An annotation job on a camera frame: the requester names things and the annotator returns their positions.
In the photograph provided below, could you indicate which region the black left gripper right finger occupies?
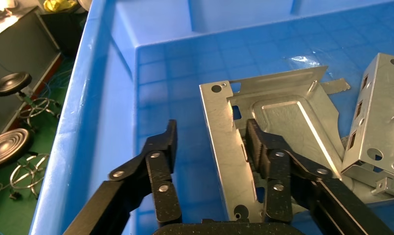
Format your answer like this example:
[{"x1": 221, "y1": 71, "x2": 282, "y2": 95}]
[{"x1": 245, "y1": 118, "x2": 394, "y2": 235}]

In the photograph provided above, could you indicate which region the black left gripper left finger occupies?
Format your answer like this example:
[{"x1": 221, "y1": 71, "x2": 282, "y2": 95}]
[{"x1": 63, "y1": 119, "x2": 183, "y2": 235}]

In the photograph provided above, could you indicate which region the silver sheet metal bracket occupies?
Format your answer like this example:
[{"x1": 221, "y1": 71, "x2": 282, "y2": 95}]
[
  {"x1": 341, "y1": 52, "x2": 394, "y2": 203},
  {"x1": 199, "y1": 66, "x2": 347, "y2": 224}
]

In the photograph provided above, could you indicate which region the blue plastic bin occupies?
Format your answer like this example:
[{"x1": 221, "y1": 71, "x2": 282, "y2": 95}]
[{"x1": 28, "y1": 0, "x2": 394, "y2": 235}]

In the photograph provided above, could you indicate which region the small flat metal strip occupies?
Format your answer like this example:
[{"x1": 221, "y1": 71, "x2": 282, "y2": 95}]
[{"x1": 320, "y1": 77, "x2": 351, "y2": 95}]

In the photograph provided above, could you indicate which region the rolling stool base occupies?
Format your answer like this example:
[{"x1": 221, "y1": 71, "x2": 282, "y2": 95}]
[{"x1": 0, "y1": 128, "x2": 51, "y2": 200}]

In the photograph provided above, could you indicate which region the black round seat stool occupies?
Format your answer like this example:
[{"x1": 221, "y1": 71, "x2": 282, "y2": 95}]
[{"x1": 0, "y1": 71, "x2": 61, "y2": 122}]

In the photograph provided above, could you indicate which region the dark floor box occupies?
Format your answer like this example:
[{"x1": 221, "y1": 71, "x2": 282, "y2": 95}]
[{"x1": 40, "y1": 5, "x2": 89, "y2": 58}]

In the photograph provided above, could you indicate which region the yellow cloth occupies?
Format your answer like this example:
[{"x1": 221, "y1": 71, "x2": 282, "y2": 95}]
[{"x1": 43, "y1": 0, "x2": 78, "y2": 13}]

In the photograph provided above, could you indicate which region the cluttered work desk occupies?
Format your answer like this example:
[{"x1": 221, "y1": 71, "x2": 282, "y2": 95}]
[{"x1": 0, "y1": 0, "x2": 42, "y2": 43}]

